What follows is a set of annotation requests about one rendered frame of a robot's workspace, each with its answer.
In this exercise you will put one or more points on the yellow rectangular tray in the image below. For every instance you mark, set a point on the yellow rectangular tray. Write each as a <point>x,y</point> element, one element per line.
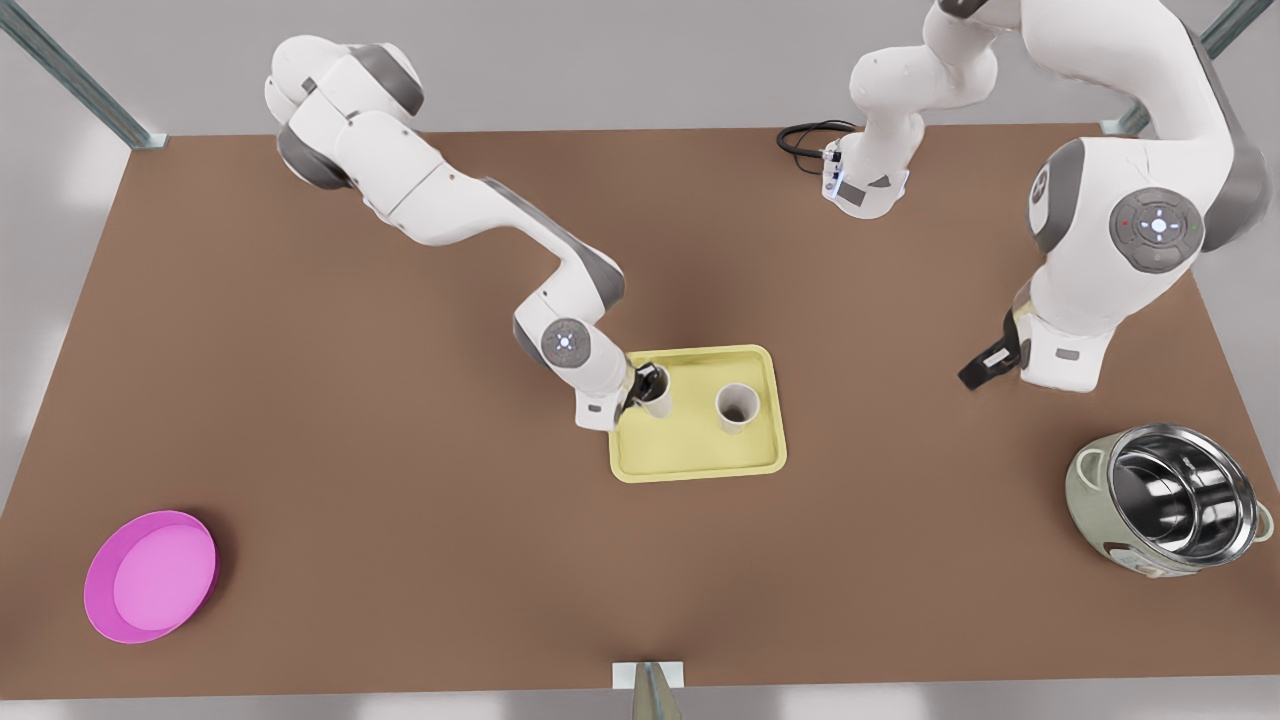
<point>690,452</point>

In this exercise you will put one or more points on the silver frame post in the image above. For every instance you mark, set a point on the silver frame post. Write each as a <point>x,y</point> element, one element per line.
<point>650,690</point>
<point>1225,35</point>
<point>70,75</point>

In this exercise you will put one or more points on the white IKEA cup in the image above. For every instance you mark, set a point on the white IKEA cup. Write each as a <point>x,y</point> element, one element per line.
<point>659,403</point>
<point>738,409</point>

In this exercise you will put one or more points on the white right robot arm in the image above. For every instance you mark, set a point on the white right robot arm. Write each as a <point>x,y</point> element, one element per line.
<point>420,190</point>

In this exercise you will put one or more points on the pink round bowl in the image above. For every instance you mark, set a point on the pink round bowl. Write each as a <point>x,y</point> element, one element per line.
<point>150,578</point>

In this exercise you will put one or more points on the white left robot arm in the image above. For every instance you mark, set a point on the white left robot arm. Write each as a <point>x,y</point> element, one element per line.
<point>1100,270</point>

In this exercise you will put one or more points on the steel pot with green shell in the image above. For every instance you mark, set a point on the steel pot with green shell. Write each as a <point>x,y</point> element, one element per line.
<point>1175,500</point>

